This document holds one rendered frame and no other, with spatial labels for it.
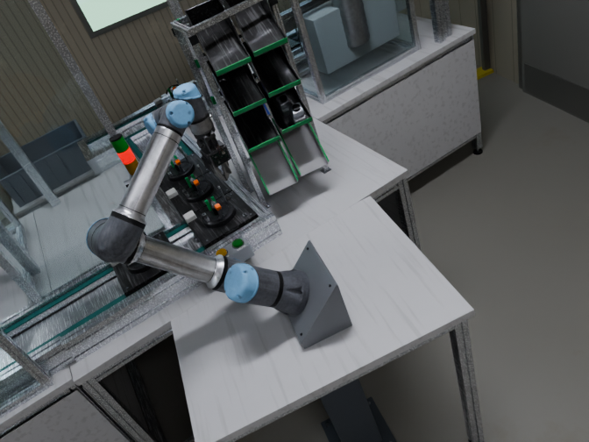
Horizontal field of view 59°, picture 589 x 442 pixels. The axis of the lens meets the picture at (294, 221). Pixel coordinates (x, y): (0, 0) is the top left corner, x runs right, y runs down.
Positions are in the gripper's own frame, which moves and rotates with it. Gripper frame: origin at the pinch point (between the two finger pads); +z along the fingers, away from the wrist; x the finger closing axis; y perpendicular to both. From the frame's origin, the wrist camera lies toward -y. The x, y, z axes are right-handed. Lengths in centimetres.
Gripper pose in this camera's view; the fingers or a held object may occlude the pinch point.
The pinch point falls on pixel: (223, 176)
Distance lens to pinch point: 181.9
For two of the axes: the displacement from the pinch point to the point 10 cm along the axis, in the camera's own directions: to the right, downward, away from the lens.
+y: 4.9, 4.3, -7.6
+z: 2.9, 7.4, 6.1
